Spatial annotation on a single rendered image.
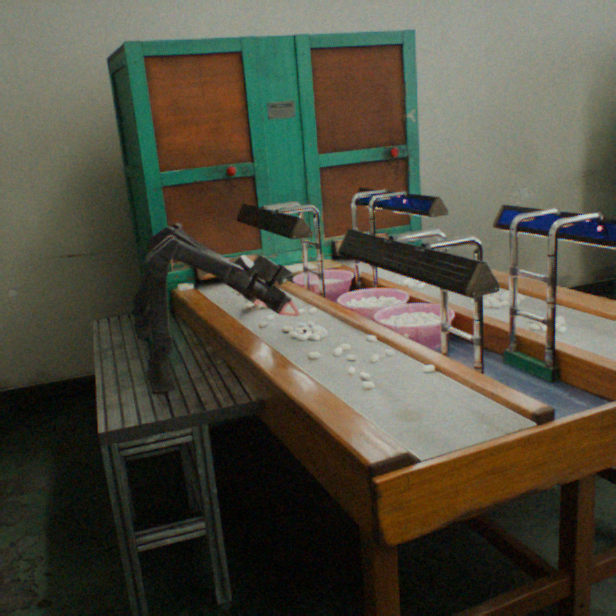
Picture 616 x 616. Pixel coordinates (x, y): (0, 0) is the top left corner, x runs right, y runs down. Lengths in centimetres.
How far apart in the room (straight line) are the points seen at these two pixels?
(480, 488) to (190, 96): 206
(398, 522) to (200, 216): 190
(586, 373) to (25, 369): 306
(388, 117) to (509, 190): 159
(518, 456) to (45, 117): 302
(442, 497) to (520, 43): 367
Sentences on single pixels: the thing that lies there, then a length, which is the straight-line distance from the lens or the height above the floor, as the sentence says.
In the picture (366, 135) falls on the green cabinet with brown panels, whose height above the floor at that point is 133.
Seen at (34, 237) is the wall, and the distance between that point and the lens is 387.
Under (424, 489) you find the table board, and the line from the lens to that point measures 141.
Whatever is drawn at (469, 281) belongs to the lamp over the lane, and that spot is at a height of 107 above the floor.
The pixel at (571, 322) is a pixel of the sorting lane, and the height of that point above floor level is 74.
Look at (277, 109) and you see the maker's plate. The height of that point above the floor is 148.
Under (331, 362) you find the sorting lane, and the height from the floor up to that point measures 74.
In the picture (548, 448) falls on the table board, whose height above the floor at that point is 69.
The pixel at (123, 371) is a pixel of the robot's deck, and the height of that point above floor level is 67.
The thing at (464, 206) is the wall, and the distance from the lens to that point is 452.
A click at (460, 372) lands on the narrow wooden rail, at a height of 76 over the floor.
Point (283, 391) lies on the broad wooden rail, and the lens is 172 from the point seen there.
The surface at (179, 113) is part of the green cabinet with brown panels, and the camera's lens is 294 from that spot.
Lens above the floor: 143
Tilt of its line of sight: 16 degrees down
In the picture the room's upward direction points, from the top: 5 degrees counter-clockwise
